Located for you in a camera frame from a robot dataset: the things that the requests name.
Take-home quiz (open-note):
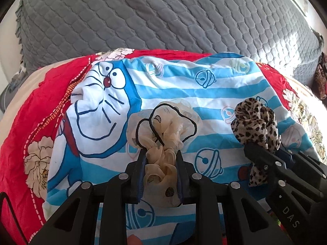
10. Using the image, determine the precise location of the beige organza scrunchie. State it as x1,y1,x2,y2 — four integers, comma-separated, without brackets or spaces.
126,101,203,208

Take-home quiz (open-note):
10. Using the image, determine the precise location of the brown patterned cloth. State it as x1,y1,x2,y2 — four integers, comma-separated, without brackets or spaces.
313,52,327,100

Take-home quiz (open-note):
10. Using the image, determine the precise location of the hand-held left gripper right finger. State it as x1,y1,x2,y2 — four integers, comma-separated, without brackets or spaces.
176,149,282,245

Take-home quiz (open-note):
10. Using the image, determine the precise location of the grey quilted cover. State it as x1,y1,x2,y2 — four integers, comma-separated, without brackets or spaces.
15,0,325,87

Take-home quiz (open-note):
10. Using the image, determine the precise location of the blue striped cartoon cloth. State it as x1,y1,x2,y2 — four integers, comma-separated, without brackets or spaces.
42,52,320,245

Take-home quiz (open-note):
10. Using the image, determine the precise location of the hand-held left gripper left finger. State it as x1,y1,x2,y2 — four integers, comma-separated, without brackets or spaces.
28,148,149,245

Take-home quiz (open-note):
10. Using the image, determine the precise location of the red floral bed sheet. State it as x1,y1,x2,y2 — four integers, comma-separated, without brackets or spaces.
0,47,327,245

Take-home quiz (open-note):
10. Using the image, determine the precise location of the leopard print scrunchie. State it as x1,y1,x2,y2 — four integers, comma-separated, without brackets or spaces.
231,98,281,188

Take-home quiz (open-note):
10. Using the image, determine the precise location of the grey floral cloth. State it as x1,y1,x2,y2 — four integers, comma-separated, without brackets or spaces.
0,64,30,113

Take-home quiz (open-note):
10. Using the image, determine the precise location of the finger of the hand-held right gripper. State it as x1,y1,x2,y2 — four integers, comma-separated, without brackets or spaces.
277,149,327,200
243,141,289,199

